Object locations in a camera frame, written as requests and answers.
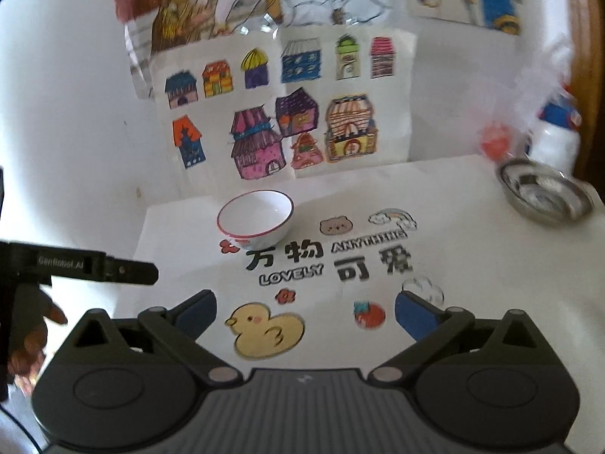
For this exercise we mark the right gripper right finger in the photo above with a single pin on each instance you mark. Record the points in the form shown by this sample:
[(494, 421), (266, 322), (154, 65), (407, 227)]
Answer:
[(437, 334)]

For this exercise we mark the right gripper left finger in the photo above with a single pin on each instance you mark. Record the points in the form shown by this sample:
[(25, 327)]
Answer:
[(174, 331)]

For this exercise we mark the white ceramic bowl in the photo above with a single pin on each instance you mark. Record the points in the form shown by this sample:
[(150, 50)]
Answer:
[(256, 220)]

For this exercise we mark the steel plate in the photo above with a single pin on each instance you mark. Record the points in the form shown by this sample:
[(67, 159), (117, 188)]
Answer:
[(543, 194)]

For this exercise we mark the person's left hand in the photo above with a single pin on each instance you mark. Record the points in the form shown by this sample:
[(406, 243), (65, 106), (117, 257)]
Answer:
[(29, 333)]

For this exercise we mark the white printed table mat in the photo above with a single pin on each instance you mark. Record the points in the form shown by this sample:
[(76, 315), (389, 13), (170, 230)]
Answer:
[(441, 229)]

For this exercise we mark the white blue water bottle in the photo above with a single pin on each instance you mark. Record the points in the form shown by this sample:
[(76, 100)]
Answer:
[(554, 138)]

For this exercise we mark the colourful houses drawing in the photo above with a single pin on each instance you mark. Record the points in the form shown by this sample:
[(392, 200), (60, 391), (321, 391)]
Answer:
[(248, 111)]

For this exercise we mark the clear plastic bag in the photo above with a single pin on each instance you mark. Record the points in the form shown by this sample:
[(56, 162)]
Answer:
[(508, 114)]

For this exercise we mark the wooden door frame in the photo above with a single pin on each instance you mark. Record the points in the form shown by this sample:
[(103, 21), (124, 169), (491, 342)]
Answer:
[(587, 85)]

